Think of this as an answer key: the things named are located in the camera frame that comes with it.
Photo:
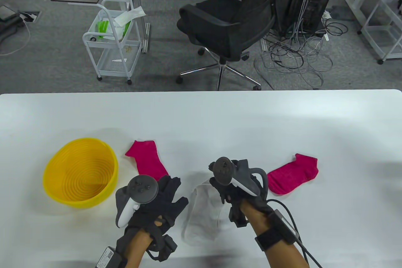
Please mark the person's right hand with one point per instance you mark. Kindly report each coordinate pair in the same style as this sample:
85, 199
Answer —
226, 191

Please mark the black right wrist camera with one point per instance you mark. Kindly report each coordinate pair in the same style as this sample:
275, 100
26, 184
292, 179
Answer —
284, 224

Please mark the person's left forearm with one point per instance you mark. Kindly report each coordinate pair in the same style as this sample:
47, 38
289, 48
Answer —
138, 249

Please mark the black office chair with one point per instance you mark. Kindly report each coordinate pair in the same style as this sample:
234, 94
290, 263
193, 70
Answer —
220, 19

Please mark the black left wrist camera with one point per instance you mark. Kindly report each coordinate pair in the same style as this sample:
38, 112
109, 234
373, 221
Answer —
108, 257

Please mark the white sock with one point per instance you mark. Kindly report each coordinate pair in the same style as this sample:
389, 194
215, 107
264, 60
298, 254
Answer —
204, 217
190, 238

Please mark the white desk leg frame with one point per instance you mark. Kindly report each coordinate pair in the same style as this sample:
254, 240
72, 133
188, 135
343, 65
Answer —
353, 5

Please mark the pink sock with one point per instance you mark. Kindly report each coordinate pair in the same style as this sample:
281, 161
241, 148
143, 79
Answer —
146, 158
292, 173

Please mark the black equipment pile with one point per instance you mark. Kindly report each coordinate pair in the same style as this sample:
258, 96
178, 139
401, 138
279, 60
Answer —
8, 26

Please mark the black right wristband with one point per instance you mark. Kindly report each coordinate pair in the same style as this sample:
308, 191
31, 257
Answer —
270, 238

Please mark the person's left hand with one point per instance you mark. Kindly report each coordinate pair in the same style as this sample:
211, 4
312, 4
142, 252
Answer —
163, 211

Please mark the white paper sheet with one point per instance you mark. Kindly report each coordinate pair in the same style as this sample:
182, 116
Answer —
132, 15

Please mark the floor outlet box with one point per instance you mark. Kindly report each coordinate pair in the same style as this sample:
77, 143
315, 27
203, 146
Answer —
29, 16

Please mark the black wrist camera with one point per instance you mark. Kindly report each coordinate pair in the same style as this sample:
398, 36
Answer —
108, 257
284, 224

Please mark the grey white right hand controller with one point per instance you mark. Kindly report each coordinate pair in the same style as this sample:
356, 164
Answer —
223, 170

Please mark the white power strip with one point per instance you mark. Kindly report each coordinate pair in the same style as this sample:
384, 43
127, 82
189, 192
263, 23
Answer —
326, 15

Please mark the person's right forearm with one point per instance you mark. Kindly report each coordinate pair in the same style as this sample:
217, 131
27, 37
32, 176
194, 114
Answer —
284, 257

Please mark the green packet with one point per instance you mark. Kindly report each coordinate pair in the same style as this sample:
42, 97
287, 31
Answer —
103, 27

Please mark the yellow ribbed basket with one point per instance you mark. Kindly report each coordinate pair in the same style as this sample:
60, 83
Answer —
81, 180

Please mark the white metal rack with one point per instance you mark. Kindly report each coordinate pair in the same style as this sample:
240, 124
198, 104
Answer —
373, 40

